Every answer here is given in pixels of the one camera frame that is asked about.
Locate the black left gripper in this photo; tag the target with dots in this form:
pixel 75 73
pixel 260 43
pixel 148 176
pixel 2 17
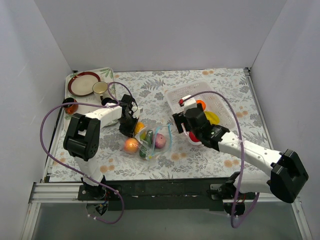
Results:
pixel 127 125

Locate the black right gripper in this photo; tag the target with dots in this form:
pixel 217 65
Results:
pixel 178 121

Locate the red fake apple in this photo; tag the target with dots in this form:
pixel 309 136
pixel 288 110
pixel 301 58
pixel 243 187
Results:
pixel 193 137

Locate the green fake vegetable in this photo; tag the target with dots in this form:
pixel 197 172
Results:
pixel 147 144

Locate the orange fake fruit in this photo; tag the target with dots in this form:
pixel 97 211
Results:
pixel 201 104

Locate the clear zip top bag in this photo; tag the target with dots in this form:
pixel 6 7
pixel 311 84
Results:
pixel 154 153

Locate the purple fake onion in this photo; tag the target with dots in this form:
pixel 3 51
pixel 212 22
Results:
pixel 159 141

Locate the yellow fake lemon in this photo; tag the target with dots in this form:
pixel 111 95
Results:
pixel 212 117

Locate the white plastic mesh basket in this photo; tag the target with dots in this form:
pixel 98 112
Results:
pixel 215 108

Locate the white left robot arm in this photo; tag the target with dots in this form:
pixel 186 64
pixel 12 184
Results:
pixel 83 136

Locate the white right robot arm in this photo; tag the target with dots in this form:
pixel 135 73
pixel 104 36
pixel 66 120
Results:
pixel 284 173

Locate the yellow green fake mango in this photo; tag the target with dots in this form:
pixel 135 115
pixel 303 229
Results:
pixel 139 130

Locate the cream yellow cup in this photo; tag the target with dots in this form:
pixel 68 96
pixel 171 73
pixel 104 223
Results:
pixel 100 90

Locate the floral table mat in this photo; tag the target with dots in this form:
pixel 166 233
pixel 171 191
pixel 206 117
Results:
pixel 184 160

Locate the floral serving tray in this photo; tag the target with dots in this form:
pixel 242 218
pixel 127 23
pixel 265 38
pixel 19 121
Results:
pixel 106 74

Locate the orange black cup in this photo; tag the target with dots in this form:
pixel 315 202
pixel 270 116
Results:
pixel 71 108

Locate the red rimmed plate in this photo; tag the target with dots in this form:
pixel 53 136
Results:
pixel 81 85

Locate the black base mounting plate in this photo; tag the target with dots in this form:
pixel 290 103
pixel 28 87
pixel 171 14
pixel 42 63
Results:
pixel 161 194

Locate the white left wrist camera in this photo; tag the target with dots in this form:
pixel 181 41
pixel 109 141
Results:
pixel 137 111

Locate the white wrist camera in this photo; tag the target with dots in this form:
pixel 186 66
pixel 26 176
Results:
pixel 187 103
pixel 137 111

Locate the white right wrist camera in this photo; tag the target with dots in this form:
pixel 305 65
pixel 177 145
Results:
pixel 187 103

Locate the aluminium frame rail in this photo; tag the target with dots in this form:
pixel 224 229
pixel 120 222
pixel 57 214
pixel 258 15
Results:
pixel 52 193

